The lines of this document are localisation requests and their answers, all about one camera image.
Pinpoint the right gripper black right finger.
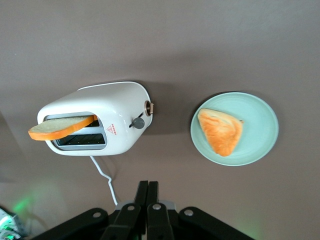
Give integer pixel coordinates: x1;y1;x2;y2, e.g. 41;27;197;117
146;181;253;240

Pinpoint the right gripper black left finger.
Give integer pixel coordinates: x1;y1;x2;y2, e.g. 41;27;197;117
31;180;149;240

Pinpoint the grey toaster lever knob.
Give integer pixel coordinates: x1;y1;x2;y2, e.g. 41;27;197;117
129;117;146;130

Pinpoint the bronze toaster dial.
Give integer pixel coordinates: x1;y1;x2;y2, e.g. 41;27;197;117
144;99;155;117

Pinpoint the white two-slot toaster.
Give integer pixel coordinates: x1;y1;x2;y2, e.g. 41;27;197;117
36;80;152;157

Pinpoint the triangular orange pastry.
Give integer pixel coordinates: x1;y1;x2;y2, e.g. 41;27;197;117
197;107;244;158

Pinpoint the toast slice with orange crust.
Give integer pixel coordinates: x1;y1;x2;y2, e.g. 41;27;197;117
27;114;98;142

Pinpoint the mint green round plate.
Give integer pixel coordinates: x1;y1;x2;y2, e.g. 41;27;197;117
190;91;280;167

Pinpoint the white toaster power cable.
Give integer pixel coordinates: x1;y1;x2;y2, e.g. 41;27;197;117
89;155;119;206

